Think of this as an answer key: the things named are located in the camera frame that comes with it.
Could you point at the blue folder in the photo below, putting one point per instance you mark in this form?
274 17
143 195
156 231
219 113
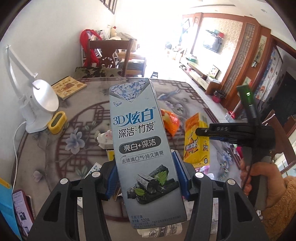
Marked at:
7 211

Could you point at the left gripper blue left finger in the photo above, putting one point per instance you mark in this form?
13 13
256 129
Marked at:
110 179

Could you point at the white desk lamp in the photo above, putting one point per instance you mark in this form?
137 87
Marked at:
38 105

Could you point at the red floor trash bin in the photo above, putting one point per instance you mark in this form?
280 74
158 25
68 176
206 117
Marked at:
218 96

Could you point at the smartphone red case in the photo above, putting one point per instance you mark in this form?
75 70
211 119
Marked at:
23 212

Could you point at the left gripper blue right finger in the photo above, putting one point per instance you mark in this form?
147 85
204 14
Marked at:
185 173

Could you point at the wall television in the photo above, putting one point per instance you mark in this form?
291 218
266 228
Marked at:
213 40

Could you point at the right hand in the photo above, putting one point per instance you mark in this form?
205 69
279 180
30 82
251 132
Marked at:
263 182

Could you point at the yellow patterned book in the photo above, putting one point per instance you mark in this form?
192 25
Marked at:
67 87

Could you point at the red bag on chair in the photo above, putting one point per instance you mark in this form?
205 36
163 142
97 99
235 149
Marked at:
90 53

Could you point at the low tv cabinet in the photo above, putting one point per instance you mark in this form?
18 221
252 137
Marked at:
199 76

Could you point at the dark wooden chair far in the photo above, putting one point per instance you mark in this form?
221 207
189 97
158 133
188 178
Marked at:
117 54

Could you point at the white crumpled wrapper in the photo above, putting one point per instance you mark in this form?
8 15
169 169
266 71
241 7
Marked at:
105 140

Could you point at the orange snack bag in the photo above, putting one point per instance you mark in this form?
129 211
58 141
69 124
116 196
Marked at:
171 122

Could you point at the yellow black small container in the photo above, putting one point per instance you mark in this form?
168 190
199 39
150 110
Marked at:
57 122

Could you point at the beige fuzzy sleeve forearm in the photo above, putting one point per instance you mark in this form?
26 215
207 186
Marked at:
279 220

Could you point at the grey toothpaste box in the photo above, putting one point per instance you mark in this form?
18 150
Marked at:
147 174

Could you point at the yellow snack box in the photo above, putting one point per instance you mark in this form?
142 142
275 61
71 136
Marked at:
196 149

